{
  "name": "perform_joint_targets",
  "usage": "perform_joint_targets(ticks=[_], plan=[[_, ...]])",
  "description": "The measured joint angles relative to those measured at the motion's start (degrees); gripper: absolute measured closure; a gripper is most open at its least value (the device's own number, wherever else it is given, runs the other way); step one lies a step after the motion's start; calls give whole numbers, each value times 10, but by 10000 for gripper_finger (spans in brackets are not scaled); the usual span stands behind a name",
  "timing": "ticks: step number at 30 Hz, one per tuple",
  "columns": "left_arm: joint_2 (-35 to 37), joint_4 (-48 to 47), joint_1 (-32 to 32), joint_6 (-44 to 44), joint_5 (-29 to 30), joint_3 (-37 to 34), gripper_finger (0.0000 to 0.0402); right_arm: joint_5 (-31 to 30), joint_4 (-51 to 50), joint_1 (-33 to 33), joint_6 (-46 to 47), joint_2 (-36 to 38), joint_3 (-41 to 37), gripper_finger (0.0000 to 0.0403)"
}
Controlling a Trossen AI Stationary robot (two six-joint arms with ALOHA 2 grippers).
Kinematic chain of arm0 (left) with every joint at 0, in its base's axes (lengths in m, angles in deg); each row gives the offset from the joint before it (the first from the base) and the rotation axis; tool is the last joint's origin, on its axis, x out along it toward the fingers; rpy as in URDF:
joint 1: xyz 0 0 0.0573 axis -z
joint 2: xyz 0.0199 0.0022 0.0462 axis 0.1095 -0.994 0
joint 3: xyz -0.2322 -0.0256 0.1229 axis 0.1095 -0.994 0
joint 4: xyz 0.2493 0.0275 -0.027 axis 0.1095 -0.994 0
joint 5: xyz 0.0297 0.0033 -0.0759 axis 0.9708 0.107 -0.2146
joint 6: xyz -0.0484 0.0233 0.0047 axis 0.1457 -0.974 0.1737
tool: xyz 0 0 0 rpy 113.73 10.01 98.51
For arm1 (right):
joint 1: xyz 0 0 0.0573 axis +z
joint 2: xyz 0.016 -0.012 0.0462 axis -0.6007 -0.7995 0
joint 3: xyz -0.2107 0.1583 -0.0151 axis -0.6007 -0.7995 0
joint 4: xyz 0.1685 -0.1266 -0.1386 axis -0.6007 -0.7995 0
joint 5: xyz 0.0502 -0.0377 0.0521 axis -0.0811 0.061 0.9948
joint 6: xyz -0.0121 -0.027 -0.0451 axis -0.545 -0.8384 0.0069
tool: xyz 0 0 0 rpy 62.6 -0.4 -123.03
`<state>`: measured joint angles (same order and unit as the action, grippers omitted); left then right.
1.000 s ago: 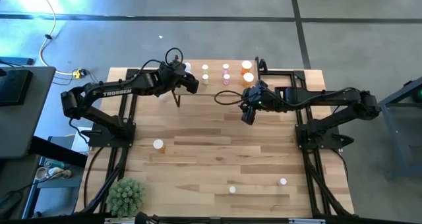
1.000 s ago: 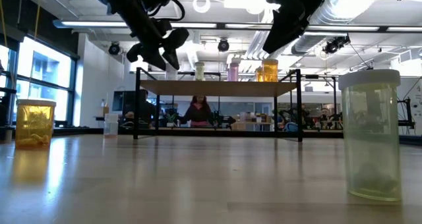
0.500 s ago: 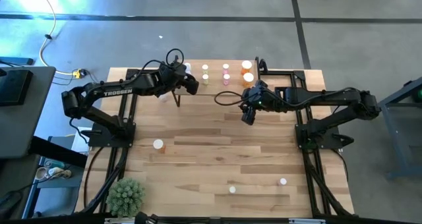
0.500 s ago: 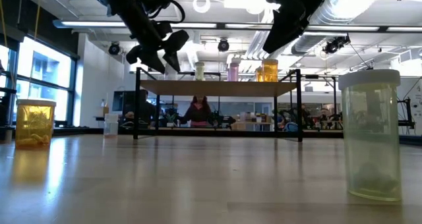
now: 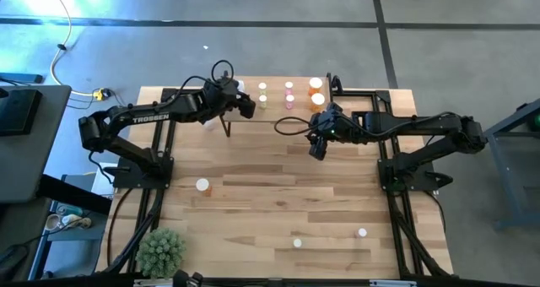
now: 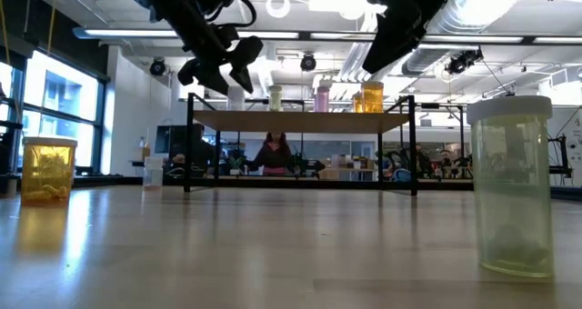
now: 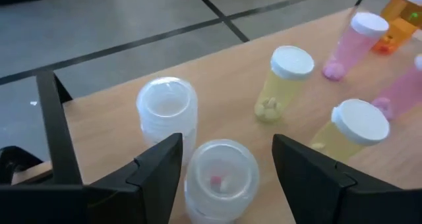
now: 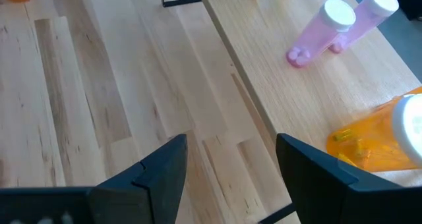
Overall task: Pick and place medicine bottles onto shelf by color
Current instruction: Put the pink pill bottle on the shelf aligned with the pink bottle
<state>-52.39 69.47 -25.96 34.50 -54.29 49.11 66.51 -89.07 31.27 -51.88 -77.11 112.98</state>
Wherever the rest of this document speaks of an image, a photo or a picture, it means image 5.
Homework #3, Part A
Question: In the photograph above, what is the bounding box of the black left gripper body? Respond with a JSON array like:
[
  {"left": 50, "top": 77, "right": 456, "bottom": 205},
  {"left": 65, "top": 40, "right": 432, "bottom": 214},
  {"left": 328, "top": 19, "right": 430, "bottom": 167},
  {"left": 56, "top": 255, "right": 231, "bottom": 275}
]
[{"left": 202, "top": 78, "right": 240, "bottom": 113}]

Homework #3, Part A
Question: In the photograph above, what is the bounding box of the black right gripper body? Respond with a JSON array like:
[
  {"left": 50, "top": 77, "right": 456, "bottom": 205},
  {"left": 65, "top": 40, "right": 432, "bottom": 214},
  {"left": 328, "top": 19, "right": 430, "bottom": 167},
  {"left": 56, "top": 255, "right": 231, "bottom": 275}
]
[{"left": 307, "top": 102, "right": 345, "bottom": 144}]

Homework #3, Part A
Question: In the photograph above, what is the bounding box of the black floor tape strip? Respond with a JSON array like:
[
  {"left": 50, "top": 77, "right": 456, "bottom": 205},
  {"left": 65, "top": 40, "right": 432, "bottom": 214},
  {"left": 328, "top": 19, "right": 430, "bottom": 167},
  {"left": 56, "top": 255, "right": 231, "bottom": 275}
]
[{"left": 370, "top": 0, "right": 399, "bottom": 89}]

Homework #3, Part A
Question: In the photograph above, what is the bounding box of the white paper sheet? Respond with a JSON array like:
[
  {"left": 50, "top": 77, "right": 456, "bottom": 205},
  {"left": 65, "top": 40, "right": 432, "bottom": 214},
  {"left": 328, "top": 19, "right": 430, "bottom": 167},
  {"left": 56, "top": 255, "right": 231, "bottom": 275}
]
[{"left": 90, "top": 162, "right": 119, "bottom": 195}]

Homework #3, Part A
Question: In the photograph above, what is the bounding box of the artificial green plant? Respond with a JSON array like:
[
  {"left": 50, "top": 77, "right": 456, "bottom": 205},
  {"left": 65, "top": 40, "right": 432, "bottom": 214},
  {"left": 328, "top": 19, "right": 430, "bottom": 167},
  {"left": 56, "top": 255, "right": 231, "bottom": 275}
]
[{"left": 135, "top": 227, "right": 186, "bottom": 279}]

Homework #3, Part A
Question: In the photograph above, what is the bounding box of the blue-grey metal cart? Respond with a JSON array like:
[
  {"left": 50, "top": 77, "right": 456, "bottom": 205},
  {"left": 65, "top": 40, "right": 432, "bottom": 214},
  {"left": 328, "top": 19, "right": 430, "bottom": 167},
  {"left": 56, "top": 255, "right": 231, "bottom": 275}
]
[{"left": 465, "top": 97, "right": 540, "bottom": 231}]

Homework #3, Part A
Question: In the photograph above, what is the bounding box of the black desk beam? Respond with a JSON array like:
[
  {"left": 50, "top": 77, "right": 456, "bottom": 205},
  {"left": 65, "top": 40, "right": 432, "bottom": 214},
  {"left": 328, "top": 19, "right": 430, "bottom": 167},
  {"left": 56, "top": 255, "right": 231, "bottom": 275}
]
[{"left": 37, "top": 173, "right": 114, "bottom": 215}]

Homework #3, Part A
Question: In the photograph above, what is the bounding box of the small black white object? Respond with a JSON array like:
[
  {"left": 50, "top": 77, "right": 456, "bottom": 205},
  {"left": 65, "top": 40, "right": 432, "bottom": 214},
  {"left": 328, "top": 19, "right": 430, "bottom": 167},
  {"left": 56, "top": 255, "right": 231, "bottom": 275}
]
[{"left": 172, "top": 269, "right": 203, "bottom": 287}]

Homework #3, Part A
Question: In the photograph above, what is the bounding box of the teal object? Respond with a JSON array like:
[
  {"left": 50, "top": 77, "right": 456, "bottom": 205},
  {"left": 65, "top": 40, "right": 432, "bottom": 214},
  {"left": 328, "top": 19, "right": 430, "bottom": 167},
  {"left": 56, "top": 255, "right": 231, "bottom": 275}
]
[{"left": 57, "top": 204, "right": 84, "bottom": 216}]

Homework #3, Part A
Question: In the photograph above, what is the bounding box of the white crumpled object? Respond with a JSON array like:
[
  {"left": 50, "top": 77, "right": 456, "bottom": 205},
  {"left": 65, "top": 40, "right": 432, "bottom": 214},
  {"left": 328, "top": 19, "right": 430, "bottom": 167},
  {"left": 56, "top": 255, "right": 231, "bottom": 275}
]
[{"left": 61, "top": 214, "right": 93, "bottom": 231}]

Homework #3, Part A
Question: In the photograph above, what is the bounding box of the flat blue object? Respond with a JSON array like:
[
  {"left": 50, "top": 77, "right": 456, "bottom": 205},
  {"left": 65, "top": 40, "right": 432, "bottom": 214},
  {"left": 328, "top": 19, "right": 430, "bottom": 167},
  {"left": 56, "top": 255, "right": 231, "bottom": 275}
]
[{"left": 0, "top": 72, "right": 46, "bottom": 85}]

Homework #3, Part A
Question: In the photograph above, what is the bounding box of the flat black desk device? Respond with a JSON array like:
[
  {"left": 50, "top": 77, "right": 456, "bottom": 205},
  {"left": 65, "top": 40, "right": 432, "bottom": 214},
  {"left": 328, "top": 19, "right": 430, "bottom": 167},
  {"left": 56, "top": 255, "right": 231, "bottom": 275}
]
[{"left": 0, "top": 88, "right": 44, "bottom": 137}]

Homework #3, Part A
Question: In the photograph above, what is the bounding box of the tape roll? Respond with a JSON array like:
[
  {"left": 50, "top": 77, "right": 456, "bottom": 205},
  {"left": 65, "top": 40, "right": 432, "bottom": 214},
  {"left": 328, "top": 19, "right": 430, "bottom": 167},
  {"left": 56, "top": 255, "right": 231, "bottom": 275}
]
[{"left": 44, "top": 213, "right": 64, "bottom": 232}]

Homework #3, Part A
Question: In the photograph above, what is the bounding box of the blue storage cart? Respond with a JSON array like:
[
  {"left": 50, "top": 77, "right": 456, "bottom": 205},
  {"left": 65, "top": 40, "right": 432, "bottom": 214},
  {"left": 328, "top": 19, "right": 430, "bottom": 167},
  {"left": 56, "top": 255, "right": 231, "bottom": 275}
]
[{"left": 27, "top": 175, "right": 111, "bottom": 279}]

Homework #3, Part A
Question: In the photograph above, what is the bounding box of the wooden shelf with black frame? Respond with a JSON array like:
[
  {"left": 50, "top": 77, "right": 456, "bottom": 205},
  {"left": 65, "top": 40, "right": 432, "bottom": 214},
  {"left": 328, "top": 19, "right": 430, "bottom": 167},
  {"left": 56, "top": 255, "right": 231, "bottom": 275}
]
[{"left": 219, "top": 70, "right": 337, "bottom": 139}]

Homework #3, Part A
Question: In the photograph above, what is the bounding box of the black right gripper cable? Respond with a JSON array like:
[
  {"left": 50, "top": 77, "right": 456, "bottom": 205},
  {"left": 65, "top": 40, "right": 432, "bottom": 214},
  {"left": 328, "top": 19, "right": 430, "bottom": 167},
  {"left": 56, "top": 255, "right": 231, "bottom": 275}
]
[{"left": 273, "top": 116, "right": 321, "bottom": 138}]

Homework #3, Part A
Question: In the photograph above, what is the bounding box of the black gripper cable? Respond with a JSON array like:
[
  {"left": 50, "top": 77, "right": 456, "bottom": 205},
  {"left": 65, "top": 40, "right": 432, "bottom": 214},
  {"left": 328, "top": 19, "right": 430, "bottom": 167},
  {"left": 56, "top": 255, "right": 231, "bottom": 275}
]
[
  {"left": 273, "top": 116, "right": 321, "bottom": 138},
  {"left": 162, "top": 59, "right": 235, "bottom": 111}
]

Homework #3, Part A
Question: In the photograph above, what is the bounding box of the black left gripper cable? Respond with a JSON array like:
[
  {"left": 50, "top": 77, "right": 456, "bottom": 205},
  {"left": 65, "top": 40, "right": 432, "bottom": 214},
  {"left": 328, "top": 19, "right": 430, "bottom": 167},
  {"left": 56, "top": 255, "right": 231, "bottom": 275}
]
[{"left": 162, "top": 59, "right": 235, "bottom": 111}]

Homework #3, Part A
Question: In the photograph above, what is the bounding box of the thin black floor cable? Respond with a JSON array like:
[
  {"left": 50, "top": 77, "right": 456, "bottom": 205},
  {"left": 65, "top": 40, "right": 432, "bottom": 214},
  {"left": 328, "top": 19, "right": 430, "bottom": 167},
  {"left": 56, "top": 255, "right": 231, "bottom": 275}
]
[{"left": 67, "top": 93, "right": 136, "bottom": 113}]

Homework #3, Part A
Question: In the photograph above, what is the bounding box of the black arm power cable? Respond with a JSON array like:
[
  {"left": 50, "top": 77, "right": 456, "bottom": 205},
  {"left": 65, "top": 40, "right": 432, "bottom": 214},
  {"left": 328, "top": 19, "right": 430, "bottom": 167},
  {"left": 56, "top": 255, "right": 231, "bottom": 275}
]
[
  {"left": 424, "top": 191, "right": 447, "bottom": 236},
  {"left": 105, "top": 187, "right": 136, "bottom": 268}
]

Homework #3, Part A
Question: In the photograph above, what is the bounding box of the silver table bracket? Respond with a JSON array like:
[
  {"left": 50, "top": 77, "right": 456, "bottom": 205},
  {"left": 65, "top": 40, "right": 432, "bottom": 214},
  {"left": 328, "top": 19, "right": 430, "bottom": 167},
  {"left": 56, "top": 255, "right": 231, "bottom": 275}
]
[
  {"left": 133, "top": 277, "right": 182, "bottom": 287},
  {"left": 370, "top": 279, "right": 418, "bottom": 287}
]

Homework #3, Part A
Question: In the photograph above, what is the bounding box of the white floor cable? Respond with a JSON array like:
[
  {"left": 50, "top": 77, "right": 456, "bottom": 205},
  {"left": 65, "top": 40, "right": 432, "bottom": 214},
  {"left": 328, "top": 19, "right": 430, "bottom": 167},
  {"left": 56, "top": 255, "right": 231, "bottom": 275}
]
[{"left": 45, "top": 0, "right": 96, "bottom": 98}]

